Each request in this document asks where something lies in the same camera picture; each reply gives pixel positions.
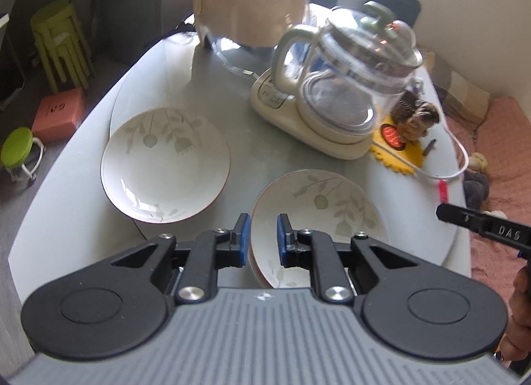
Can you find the brown hedgehog figurine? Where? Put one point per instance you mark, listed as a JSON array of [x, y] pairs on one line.
[[417, 115]]

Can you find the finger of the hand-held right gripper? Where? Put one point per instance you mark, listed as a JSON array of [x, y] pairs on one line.
[[460, 217]]

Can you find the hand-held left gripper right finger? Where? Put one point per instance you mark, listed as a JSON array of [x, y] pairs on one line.
[[283, 240]]

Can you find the round green wheeled stool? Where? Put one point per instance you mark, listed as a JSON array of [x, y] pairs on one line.
[[18, 148]]

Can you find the yellow sunflower coaster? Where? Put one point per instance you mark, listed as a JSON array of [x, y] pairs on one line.
[[404, 158]]

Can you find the person's right hand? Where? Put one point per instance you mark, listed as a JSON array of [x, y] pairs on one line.
[[520, 314]]

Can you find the grey table mat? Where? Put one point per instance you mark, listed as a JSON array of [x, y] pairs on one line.
[[290, 160]]

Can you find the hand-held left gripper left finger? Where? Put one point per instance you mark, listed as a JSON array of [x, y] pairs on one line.
[[244, 240]]

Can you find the pink pencil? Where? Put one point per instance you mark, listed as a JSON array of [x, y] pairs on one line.
[[444, 190]]

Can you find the pink blanket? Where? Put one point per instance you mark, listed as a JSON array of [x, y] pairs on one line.
[[506, 160]]

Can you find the black chair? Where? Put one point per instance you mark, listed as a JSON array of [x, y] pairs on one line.
[[394, 1]]

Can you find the cream kettle base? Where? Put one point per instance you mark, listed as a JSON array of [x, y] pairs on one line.
[[273, 102]]

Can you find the dark grey plush toy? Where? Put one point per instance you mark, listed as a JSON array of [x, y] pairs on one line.
[[476, 190]]

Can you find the small dark pen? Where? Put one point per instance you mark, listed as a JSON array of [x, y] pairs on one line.
[[429, 147]]

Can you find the pink box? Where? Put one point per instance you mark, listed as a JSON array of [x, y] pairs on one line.
[[56, 113]]

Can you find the stack of green stools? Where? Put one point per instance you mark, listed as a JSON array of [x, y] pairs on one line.
[[62, 44]]

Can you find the beige plaid cushion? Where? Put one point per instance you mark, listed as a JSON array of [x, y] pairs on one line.
[[464, 92]]

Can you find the cream plush toy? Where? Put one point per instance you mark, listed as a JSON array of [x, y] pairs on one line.
[[479, 160]]

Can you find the floral ceramic plate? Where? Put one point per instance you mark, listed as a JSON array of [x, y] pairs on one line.
[[323, 210], [166, 163], [254, 268]]

